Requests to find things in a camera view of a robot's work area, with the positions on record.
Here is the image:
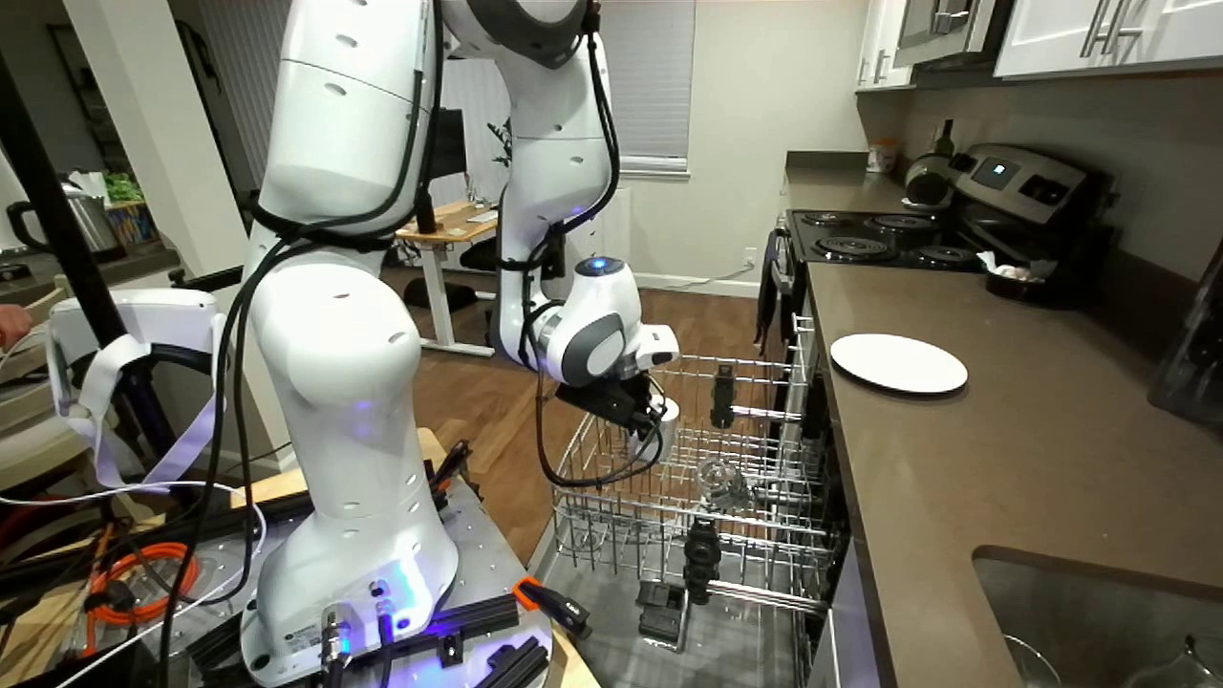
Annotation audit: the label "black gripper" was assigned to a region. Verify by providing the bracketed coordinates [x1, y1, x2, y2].
[570, 361, 672, 460]

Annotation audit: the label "black plastic rack attachment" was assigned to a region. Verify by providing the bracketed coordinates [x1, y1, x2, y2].
[679, 518, 727, 606]
[707, 361, 742, 431]

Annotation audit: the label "open stainless dishwasher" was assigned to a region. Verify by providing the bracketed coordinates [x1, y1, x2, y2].
[524, 507, 895, 688]

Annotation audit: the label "black detergent dispenser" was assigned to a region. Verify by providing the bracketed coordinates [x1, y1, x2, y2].
[631, 577, 698, 650]

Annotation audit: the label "orange black hand tool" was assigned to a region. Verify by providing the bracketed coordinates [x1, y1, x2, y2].
[510, 575, 595, 648]

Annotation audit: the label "black clamp parts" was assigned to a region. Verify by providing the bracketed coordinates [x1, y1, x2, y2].
[434, 588, 556, 688]

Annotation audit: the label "white plate with flat rim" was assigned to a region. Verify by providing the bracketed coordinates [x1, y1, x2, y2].
[825, 329, 976, 403]

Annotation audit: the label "wooden desk with white legs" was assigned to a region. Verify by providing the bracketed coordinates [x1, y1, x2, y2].
[384, 198, 510, 365]

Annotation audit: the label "grey sink cabinet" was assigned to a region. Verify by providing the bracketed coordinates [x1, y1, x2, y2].
[822, 538, 900, 688]

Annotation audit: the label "black stainless stove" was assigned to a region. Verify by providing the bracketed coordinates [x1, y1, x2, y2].
[756, 142, 1125, 352]

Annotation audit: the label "black computer monitor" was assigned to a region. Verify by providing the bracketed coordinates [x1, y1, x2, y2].
[421, 105, 474, 197]

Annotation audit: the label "window with blinds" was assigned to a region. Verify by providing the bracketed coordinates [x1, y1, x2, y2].
[599, 0, 704, 181]

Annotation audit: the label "dark kettle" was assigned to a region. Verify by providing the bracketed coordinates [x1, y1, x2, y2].
[900, 115, 981, 216]

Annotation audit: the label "black tray with white items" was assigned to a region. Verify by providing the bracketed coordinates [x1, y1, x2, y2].
[976, 240, 1088, 309]

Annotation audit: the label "brown kitchen countertop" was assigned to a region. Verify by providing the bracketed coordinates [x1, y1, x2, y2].
[776, 149, 1223, 688]

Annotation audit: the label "clear drinking glass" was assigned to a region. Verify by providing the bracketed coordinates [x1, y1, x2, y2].
[1000, 631, 1070, 688]
[1125, 635, 1223, 688]

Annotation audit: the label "stainless kitchen sink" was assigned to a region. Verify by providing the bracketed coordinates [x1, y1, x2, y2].
[971, 543, 1223, 688]

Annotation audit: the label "white box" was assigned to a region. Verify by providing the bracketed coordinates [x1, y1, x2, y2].
[46, 286, 240, 386]

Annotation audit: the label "dark range microwave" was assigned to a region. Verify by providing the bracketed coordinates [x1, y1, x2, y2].
[895, 0, 1020, 74]

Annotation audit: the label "black metal pole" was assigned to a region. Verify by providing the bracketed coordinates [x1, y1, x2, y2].
[0, 53, 184, 469]

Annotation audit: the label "metal wire dishwasher rack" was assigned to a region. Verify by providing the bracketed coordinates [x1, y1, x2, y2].
[542, 347, 850, 618]

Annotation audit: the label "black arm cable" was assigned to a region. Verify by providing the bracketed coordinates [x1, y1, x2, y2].
[488, 0, 672, 493]

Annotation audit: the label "black base cable bundle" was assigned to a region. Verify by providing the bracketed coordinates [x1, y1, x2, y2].
[151, 0, 448, 688]

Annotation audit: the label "white wall cabinet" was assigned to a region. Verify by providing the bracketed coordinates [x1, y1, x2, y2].
[854, 0, 916, 96]
[989, 0, 1223, 84]

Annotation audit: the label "orange cable coil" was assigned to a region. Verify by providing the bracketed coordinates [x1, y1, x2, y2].
[77, 538, 208, 631]

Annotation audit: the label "lavender strap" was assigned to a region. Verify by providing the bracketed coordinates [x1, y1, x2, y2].
[46, 332, 237, 505]

